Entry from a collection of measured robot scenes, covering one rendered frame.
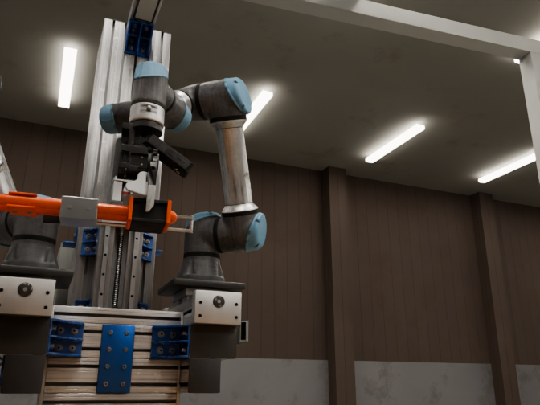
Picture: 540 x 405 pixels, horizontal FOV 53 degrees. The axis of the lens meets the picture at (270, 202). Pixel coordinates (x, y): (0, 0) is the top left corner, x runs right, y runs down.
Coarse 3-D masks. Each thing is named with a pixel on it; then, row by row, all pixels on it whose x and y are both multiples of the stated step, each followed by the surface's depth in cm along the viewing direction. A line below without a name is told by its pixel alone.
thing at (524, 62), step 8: (528, 56) 404; (536, 56) 402; (520, 64) 411; (528, 64) 403; (536, 64) 400; (528, 72) 402; (536, 72) 397; (528, 80) 401; (536, 80) 394; (528, 88) 400; (536, 88) 393; (528, 96) 399; (536, 96) 392; (528, 104) 399; (536, 104) 391; (528, 112) 398; (536, 112) 390; (536, 120) 390; (536, 128) 389; (536, 136) 388; (536, 144) 387; (536, 152) 386; (536, 160) 386
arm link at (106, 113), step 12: (192, 84) 168; (180, 96) 161; (192, 96) 165; (108, 108) 133; (120, 108) 132; (192, 108) 164; (108, 120) 132; (120, 120) 132; (192, 120) 169; (108, 132) 135; (120, 132) 135
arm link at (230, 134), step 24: (216, 96) 163; (240, 96) 162; (216, 120) 164; (240, 120) 165; (240, 144) 166; (240, 168) 166; (240, 192) 166; (240, 216) 165; (264, 216) 172; (240, 240) 166; (264, 240) 173
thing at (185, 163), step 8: (152, 136) 117; (152, 144) 116; (160, 144) 117; (160, 152) 116; (168, 152) 117; (176, 152) 117; (160, 160) 120; (168, 160) 117; (176, 160) 117; (184, 160) 117; (176, 168) 118; (184, 168) 117; (192, 168) 119; (184, 176) 120
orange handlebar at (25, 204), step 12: (12, 192) 103; (0, 204) 103; (12, 204) 103; (24, 204) 104; (36, 204) 104; (48, 204) 105; (60, 204) 106; (108, 204) 109; (36, 216) 109; (108, 216) 112; (120, 216) 112
